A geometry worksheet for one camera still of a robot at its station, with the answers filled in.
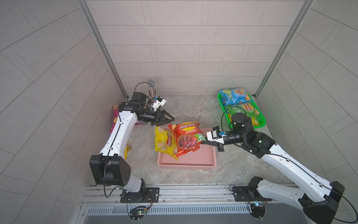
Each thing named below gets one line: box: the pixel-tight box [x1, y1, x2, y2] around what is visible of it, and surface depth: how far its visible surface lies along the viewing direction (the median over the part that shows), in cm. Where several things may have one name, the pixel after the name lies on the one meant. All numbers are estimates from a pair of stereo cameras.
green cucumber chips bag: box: [224, 101, 260, 119], surface depth 94 cm
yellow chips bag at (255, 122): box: [251, 117, 261, 126], surface depth 96 cm
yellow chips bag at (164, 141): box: [154, 126, 179, 161], surface depth 78 cm
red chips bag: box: [167, 120, 203, 158], surface depth 57 cm
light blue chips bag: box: [219, 87, 253, 106], surface depth 101 cm
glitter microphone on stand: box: [147, 78, 157, 101], surface depth 93 cm
